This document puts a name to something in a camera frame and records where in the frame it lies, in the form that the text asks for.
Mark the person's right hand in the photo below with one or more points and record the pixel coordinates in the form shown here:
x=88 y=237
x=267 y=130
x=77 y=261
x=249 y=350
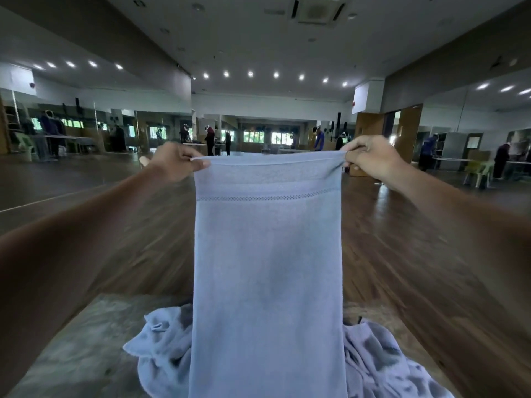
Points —
x=379 y=157

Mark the person's left hand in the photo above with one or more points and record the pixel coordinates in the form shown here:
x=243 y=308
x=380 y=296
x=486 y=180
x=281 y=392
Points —
x=168 y=161

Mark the person's left thumb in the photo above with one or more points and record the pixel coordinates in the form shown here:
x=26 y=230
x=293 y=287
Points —
x=200 y=165

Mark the person's right thumb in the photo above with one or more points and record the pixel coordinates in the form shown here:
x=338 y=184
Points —
x=354 y=162

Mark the light blue towel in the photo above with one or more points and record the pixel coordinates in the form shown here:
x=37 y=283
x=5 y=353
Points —
x=166 y=352
x=267 y=277

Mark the person's right forearm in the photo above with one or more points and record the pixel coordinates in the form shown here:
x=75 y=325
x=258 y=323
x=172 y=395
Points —
x=464 y=227

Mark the person's left forearm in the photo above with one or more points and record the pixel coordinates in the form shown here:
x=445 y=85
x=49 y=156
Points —
x=62 y=261

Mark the wooden door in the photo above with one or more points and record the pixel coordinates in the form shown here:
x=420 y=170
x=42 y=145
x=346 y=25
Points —
x=367 y=124
x=408 y=132

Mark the window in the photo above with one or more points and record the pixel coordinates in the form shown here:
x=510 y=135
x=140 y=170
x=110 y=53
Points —
x=254 y=137
x=282 y=138

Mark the white folding table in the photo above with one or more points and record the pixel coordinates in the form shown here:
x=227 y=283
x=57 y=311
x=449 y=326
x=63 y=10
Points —
x=450 y=159
x=70 y=138

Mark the row of ceiling lights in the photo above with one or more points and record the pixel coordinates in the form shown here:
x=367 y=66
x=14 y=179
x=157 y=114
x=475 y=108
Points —
x=250 y=73

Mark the green plastic chair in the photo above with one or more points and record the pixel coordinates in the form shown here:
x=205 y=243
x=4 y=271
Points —
x=478 y=169
x=25 y=144

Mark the ceiling air conditioner unit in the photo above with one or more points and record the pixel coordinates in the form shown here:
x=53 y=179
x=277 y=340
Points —
x=317 y=10

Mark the crumpled light blue towel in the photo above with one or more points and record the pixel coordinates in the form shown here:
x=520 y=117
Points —
x=166 y=352

